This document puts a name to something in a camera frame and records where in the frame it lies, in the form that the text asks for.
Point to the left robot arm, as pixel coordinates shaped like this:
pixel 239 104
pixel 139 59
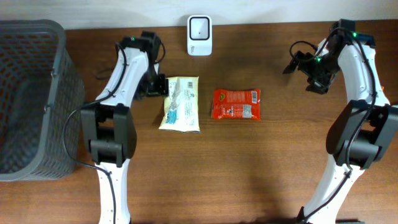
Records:
pixel 108 128

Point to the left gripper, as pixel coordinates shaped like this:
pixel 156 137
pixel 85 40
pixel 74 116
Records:
pixel 162 89

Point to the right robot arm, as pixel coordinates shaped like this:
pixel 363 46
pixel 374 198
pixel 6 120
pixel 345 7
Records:
pixel 364 129

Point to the red snack bag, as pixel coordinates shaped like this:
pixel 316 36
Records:
pixel 229 104

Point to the yellow wet wipes pack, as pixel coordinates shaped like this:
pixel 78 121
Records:
pixel 181 106

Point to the grey plastic mesh basket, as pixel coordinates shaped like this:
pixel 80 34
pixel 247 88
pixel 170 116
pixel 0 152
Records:
pixel 40 87

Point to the white barcode scanner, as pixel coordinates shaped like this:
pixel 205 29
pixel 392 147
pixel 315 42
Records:
pixel 199 35

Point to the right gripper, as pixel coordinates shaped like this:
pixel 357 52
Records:
pixel 321 84

